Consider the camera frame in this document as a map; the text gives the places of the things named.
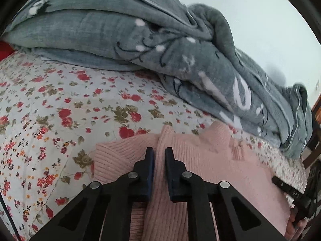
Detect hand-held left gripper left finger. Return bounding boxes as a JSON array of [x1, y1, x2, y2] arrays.
[[29, 147, 155, 241]]

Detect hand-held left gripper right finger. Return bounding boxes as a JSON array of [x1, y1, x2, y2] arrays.
[[165, 148, 288, 241]]

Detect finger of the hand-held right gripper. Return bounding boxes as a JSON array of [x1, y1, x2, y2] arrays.
[[272, 176, 292, 195]]

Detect pink knit sweater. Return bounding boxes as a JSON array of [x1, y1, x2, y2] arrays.
[[91, 122, 295, 241]]

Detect person's right hand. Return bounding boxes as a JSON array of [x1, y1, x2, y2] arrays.
[[285, 204, 308, 241]]

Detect floral bed sheet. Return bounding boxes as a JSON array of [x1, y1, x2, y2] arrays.
[[0, 50, 308, 241]]

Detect grey floral blanket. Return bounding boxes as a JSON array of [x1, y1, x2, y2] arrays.
[[2, 0, 314, 159]]

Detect red pillow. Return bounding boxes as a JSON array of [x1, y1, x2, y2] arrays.
[[0, 41, 16, 61]]

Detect dark wooden bed rail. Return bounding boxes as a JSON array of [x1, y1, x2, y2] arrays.
[[301, 120, 321, 171]]

